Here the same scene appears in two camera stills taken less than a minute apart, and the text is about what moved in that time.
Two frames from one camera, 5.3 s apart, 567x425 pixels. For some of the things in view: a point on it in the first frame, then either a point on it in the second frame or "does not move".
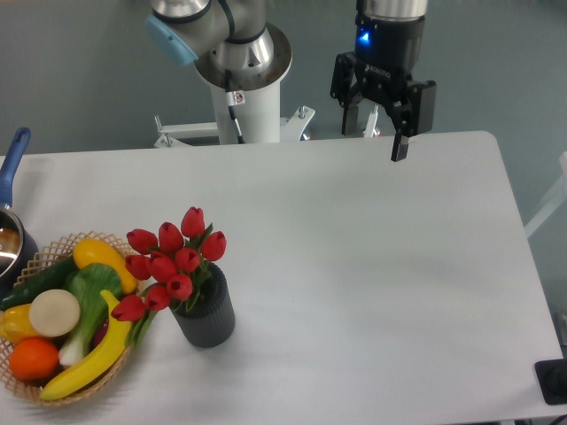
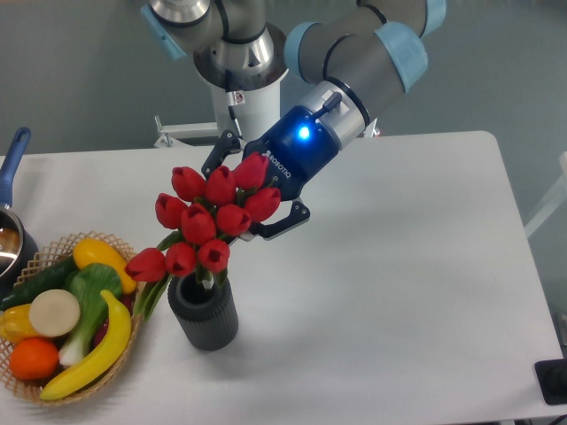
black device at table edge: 552,380 does not move
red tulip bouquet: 171,267 → 209,207
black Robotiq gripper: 385,57 → 299,146
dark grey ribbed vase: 211,320 does not move
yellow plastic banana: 103,364 does not move
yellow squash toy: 90,251 does not move
